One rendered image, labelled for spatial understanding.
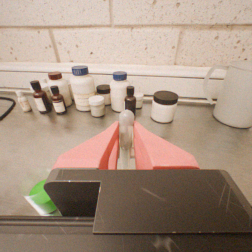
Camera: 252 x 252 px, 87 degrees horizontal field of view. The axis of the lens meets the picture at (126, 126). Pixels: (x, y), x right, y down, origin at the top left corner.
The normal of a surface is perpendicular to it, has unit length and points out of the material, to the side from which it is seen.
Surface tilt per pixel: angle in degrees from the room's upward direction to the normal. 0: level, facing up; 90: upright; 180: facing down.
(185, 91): 90
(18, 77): 90
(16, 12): 90
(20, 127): 0
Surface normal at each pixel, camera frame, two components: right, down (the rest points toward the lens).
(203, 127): 0.00, -0.81
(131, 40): -0.15, 0.58
